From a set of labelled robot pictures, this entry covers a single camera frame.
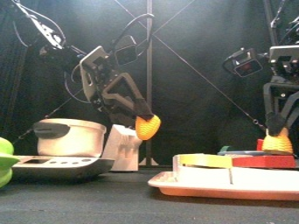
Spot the rounded yellow toy corn piece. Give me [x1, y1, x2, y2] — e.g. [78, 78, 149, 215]
[135, 114, 163, 142]

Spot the tapered yellow toy corn piece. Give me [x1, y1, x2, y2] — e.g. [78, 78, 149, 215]
[261, 127, 295, 156]

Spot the red toy cylinder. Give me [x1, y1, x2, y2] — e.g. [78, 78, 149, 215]
[255, 138, 267, 152]

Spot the white plastic block holder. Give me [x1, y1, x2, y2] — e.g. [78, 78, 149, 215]
[101, 123, 145, 172]

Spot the blue grey toy plate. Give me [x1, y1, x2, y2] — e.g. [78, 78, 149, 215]
[217, 150, 270, 158]

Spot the red toy block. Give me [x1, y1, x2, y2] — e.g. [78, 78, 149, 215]
[231, 154, 298, 170]

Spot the yellow green toy slab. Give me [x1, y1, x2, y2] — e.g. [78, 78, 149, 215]
[178, 153, 235, 170]

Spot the silver kitchen scale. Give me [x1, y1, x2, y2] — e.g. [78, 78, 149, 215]
[10, 154, 118, 181]

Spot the white divided box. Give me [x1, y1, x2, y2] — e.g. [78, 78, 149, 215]
[173, 153, 299, 186]

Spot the pink plastic tray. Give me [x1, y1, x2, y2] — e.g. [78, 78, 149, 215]
[147, 170, 299, 202]

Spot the green toy vegetable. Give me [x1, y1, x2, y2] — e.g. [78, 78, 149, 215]
[0, 136, 22, 189]

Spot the vertical metal frame pole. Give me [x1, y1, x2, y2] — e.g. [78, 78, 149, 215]
[138, 0, 161, 167]

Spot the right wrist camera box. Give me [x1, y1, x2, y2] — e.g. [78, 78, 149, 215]
[222, 47, 271, 79]

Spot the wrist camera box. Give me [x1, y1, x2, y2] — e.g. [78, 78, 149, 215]
[222, 47, 271, 79]
[114, 34, 141, 67]

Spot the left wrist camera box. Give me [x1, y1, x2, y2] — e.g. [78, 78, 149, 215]
[114, 34, 141, 67]

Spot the diagonal frame brace rod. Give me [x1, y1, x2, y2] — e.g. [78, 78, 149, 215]
[114, 0, 269, 130]
[11, 0, 198, 145]

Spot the white pot with grey handle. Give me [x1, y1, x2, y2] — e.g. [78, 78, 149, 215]
[33, 117, 109, 158]

